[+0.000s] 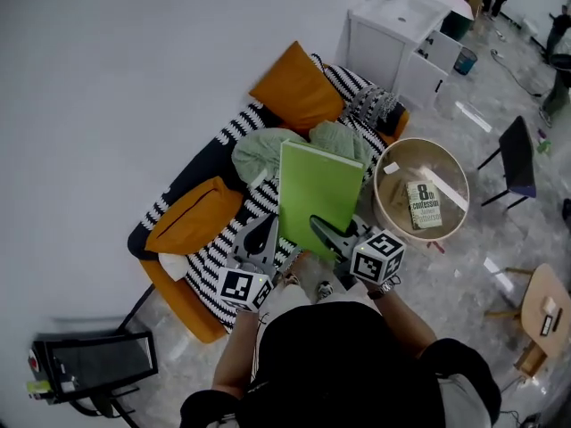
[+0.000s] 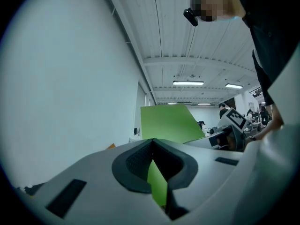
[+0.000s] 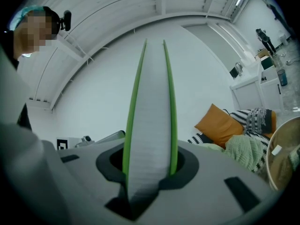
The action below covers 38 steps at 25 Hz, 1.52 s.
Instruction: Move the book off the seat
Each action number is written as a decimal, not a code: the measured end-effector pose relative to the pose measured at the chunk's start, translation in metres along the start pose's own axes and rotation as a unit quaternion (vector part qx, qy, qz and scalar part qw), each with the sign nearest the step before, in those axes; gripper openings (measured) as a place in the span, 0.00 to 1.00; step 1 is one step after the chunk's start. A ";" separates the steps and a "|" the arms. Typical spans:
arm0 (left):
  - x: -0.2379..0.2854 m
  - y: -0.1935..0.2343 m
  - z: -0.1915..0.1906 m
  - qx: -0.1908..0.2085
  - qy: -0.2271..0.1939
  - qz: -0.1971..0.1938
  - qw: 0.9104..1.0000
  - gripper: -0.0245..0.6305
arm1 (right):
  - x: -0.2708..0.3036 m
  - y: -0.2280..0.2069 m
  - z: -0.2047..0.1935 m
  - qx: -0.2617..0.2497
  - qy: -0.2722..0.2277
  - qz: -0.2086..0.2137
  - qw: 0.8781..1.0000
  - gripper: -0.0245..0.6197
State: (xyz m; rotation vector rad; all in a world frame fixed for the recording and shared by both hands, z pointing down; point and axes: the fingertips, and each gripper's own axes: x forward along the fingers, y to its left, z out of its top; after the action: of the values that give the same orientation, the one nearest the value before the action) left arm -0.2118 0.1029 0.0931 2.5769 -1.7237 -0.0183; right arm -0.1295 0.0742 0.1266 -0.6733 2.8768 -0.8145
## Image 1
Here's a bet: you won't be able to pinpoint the orange sofa with striped cover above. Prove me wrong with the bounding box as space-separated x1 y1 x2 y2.
127 53 410 336

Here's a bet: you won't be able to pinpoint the pale green knitted throw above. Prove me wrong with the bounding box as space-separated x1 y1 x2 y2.
231 120 375 186

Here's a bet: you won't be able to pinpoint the person's black shirt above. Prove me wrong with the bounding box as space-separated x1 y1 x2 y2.
179 303 503 428

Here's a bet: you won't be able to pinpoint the plain orange cushion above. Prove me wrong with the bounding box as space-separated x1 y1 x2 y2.
248 40 345 136

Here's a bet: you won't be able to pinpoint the person's white trousers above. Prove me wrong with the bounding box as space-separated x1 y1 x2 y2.
262 281 371 311

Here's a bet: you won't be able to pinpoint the dark green large bin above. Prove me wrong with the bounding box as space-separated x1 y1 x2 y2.
439 9 474 42

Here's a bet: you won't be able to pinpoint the white sink cabinet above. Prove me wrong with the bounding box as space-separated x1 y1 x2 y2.
346 0 474 111

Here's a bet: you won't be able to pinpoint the orange cushion with dark piping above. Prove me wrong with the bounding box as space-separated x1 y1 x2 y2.
145 176 244 254

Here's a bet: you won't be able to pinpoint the round beige basket table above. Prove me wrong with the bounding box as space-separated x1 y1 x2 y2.
372 137 471 243

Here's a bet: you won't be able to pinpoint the teal mesh waste bin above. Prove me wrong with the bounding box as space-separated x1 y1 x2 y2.
452 45 478 77

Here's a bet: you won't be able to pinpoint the beige paperback book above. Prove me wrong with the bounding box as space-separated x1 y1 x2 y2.
405 179 443 231

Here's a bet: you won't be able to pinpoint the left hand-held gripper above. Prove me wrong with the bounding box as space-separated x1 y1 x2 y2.
216 214 281 314

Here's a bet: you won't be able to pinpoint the metal wristwatch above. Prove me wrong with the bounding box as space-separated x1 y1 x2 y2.
366 278 399 300

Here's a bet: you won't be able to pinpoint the black framed monitor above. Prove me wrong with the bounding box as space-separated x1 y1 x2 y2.
33 330 160 403

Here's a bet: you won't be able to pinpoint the green notebook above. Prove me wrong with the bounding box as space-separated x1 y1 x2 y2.
277 138 367 261

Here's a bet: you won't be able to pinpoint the small white pillow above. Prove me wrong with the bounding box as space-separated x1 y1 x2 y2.
159 252 187 281

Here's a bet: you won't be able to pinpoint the black chair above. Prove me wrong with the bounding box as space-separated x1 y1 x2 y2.
476 114 537 209

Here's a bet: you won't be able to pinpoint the light wooden side table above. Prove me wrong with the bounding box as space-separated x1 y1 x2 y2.
484 263 571 378

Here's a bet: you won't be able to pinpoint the black metal stand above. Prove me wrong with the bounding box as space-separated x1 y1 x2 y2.
66 383 142 418

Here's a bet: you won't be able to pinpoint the person's right forearm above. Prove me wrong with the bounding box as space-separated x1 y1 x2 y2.
365 281 437 358

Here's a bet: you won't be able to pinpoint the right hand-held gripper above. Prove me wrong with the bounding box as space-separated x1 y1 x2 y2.
309 214 408 291

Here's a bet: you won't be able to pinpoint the person's left forearm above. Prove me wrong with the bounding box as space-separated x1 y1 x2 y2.
211 308 262 394

